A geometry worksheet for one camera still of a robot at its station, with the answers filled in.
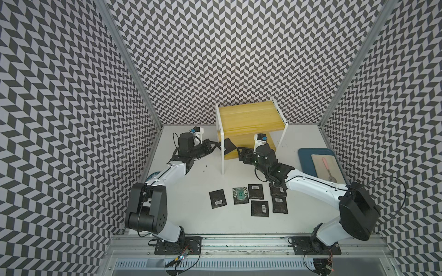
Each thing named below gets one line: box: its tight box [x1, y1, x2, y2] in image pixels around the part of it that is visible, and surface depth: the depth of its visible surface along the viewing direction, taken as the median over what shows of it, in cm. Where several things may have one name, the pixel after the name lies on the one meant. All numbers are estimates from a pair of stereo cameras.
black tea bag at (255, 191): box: [247, 184, 265, 200], surface depth 91 cm
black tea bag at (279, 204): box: [271, 196, 289, 214], surface depth 86 cm
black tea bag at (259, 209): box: [250, 200, 270, 218], surface depth 85 cm
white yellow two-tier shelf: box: [215, 98, 289, 175], surface depth 78 cm
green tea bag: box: [232, 186, 250, 205], surface depth 89 cm
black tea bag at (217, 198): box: [208, 188, 227, 210], surface depth 88 cm
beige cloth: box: [322, 154, 347, 185], surface depth 99 cm
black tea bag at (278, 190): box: [268, 182, 288, 197], surface depth 90 cm
